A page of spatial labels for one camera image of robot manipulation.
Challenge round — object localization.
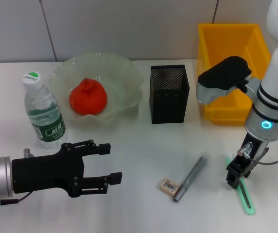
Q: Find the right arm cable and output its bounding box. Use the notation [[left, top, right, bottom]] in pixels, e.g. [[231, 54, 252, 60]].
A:
[[237, 139, 278, 166]]

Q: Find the clear water bottle green label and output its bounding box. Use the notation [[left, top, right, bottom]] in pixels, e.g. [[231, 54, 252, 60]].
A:
[[21, 70, 69, 149]]

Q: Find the yellow plastic bin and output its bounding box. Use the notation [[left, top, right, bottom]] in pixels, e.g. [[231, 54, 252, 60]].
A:
[[197, 23, 273, 126]]

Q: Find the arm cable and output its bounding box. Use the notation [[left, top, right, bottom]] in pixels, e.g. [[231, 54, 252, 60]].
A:
[[0, 191, 33, 211], [237, 139, 278, 166]]

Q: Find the green utility knife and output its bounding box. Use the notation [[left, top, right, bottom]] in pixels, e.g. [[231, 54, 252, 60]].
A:
[[226, 151, 255, 216]]

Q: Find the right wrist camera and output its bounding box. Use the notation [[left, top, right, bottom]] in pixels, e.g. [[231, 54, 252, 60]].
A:
[[196, 56, 253, 105]]

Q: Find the green glass fruit plate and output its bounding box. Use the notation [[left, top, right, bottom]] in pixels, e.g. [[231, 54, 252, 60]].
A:
[[48, 51, 144, 122]]

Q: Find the black mesh pen holder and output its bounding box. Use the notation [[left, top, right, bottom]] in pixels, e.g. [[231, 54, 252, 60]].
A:
[[149, 64, 190, 125]]

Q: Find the grey marker pen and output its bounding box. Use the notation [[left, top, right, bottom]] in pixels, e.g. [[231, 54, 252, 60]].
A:
[[173, 155, 208, 203]]

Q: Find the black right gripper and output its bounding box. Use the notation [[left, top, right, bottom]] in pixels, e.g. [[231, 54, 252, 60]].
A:
[[225, 134, 270, 189]]

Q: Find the orange fruit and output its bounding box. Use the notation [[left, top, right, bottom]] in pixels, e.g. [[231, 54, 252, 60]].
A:
[[69, 77, 108, 116]]

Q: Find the beige eraser with barcode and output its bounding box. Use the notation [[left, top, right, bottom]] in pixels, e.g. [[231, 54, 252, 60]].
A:
[[159, 178, 180, 195]]

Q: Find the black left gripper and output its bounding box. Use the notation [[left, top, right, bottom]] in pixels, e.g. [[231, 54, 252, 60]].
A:
[[11, 139, 123, 199]]

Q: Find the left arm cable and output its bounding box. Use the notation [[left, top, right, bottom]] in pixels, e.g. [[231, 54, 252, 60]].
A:
[[0, 191, 33, 211]]

